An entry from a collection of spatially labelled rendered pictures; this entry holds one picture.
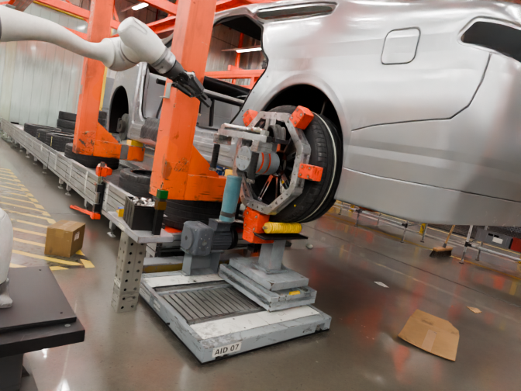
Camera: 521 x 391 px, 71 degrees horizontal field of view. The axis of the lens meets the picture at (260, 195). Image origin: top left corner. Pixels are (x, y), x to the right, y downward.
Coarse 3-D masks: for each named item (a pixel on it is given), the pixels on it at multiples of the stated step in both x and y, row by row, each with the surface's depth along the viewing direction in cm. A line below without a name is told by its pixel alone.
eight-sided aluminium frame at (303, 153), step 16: (272, 112) 198; (288, 128) 187; (240, 144) 217; (304, 144) 181; (304, 160) 184; (240, 176) 221; (240, 192) 214; (288, 192) 184; (256, 208) 203; (272, 208) 193
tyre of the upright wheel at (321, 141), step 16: (288, 112) 200; (320, 128) 188; (336, 128) 201; (320, 144) 183; (336, 144) 192; (320, 160) 182; (336, 160) 189; (336, 176) 191; (304, 192) 188; (320, 192) 187; (288, 208) 195; (304, 208) 189; (320, 208) 198
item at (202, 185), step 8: (192, 152) 223; (192, 160) 224; (200, 160) 227; (192, 168) 225; (200, 168) 229; (208, 168) 232; (192, 176) 224; (200, 176) 227; (208, 176) 233; (216, 176) 237; (224, 176) 254; (192, 184) 225; (200, 184) 228; (208, 184) 232; (216, 184) 236; (224, 184) 240; (192, 192) 226; (200, 192) 230; (208, 192) 233; (216, 192) 238; (192, 200) 228; (200, 200) 231; (208, 200) 235; (216, 200) 239
